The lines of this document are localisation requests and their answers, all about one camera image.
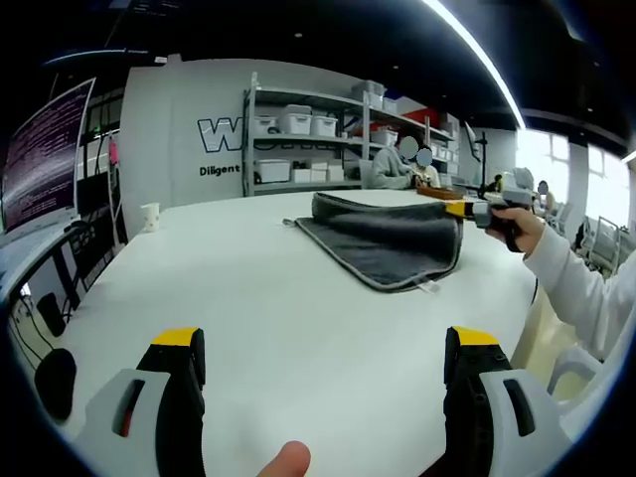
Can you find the grey towel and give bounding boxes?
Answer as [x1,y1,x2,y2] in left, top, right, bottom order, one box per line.
[282,191,466,294]

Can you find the person's right hand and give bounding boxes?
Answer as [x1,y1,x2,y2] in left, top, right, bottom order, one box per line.
[484,206,548,255]

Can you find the person's left hand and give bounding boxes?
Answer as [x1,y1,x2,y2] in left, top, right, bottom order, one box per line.
[255,440,313,477]

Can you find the wooden tray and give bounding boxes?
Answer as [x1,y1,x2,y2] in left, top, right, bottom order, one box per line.
[415,184,466,201]

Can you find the white plastic chair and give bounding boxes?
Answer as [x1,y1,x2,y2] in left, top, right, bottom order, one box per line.
[546,345,605,406]

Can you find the black rounded object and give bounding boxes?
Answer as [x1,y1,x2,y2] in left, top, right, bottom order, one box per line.
[33,347,79,423]

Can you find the grey metal shelf rack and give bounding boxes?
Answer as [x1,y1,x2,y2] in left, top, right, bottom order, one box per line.
[241,72,372,199]
[361,91,461,190]

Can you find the long ceiling light strip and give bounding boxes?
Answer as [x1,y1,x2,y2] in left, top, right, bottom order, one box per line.
[424,0,528,129]

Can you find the black cylindrical bin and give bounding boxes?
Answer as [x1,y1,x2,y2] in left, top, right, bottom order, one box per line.
[37,291,69,338]

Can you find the side desk with black legs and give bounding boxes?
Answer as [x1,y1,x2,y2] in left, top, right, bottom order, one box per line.
[0,223,108,352]

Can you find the white paper cup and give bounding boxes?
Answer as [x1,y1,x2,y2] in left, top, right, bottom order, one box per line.
[140,202,163,234]

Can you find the metal shelf with white bins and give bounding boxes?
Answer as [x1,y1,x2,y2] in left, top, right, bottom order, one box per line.
[253,79,461,185]

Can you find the black monitor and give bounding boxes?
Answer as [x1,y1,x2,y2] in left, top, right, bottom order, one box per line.
[76,171,114,216]

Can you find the computer monitor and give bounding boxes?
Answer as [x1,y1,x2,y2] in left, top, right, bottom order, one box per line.
[0,77,98,279]

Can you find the black camera stand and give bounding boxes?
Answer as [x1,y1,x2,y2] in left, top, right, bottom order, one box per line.
[470,129,492,194]

